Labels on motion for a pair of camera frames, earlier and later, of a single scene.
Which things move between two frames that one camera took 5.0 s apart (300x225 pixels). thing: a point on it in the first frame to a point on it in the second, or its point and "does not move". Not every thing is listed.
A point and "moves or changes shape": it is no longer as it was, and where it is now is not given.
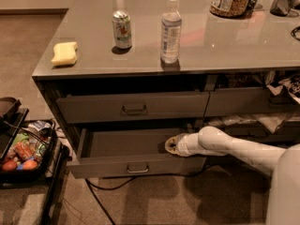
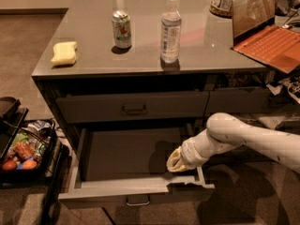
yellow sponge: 64,53 does not move
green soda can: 122,28 does not move
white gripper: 182,144 to 189,154
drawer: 131,152 moves or changes shape
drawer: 92,108 does not move
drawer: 233,101 does not move
